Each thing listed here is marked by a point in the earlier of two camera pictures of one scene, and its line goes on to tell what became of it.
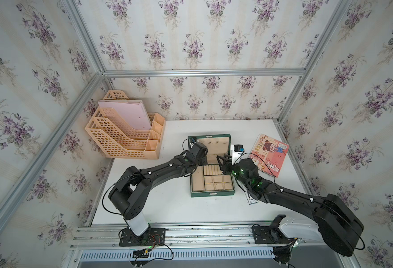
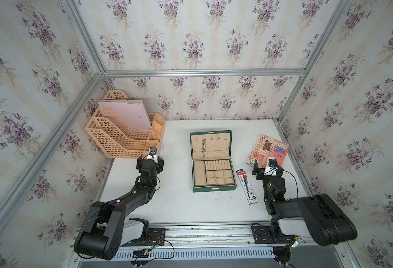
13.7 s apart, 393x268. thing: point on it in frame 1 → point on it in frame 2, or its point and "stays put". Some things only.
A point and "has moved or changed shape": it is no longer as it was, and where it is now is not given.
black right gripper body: (228, 167) → (267, 180)
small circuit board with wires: (140, 253) stays put
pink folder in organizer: (133, 113) stays put
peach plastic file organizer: (116, 140) stays put
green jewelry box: (209, 180) has moved or changed shape
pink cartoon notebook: (269, 154) stays put
